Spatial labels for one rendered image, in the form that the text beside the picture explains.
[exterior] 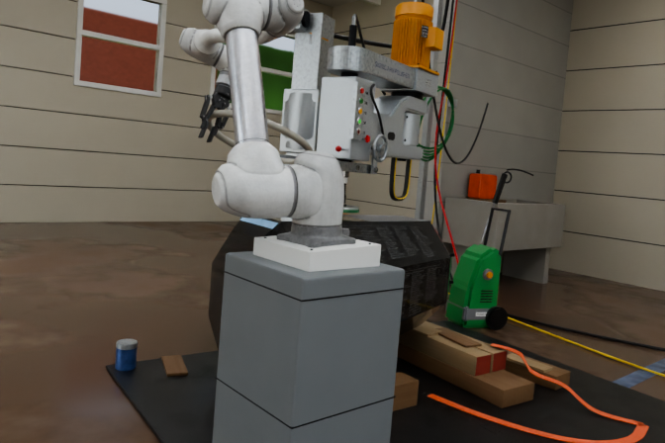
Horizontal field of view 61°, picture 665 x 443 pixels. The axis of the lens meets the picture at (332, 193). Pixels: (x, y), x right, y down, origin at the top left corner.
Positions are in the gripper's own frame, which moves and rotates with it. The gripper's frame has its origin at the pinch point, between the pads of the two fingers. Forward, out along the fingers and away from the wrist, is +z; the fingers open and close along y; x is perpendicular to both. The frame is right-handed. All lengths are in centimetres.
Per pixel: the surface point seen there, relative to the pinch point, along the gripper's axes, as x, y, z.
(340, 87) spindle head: 8, 62, -59
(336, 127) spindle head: 10, 69, -40
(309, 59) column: 77, 82, -102
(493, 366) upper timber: -43, 173, 48
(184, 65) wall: 600, 203, -274
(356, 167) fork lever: 10, 90, -27
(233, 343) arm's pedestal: -57, 7, 73
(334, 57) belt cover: 9, 53, -71
